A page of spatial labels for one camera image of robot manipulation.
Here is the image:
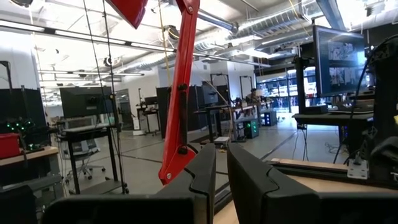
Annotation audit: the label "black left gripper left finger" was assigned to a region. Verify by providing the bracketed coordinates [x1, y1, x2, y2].
[42, 142, 217, 224]

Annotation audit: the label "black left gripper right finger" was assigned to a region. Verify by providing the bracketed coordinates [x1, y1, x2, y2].
[226, 142, 398, 224]

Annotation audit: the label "grey office chair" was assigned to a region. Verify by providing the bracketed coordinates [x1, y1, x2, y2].
[63, 139, 106, 181]

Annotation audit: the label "wooden workbench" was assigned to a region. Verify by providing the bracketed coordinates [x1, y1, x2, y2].
[214, 157, 398, 215]
[0, 146, 60, 167]

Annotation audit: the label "computer with green lights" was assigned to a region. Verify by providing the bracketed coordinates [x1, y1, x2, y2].
[244, 119, 260, 139]

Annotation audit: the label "black desk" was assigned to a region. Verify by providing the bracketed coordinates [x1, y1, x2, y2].
[292, 111, 374, 156]

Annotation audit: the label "black equipment cart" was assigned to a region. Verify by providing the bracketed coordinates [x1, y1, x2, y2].
[57, 123, 129, 195]

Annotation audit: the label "person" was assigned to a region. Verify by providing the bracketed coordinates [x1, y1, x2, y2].
[245, 88, 261, 104]

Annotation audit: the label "red desk lamp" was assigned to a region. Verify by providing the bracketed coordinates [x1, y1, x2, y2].
[104, 0, 201, 187]

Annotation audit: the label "black monitor stand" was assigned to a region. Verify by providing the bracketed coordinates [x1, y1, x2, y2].
[292, 55, 329, 114]

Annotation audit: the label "dark monitor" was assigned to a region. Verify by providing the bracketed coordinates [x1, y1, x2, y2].
[59, 86, 113, 119]

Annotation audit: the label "large lit monitor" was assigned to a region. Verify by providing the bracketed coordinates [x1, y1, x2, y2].
[312, 24, 367, 98]

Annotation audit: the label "red toolbox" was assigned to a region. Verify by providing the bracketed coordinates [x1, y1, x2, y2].
[0, 133, 21, 159]

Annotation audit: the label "black screen panel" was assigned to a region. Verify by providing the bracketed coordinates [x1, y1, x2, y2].
[0, 88, 47, 134]

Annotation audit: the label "white metal base bracket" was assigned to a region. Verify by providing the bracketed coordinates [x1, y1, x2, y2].
[347, 158, 370, 180]

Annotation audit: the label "thin black hanging cables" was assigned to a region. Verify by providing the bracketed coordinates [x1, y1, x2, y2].
[82, 0, 128, 194]

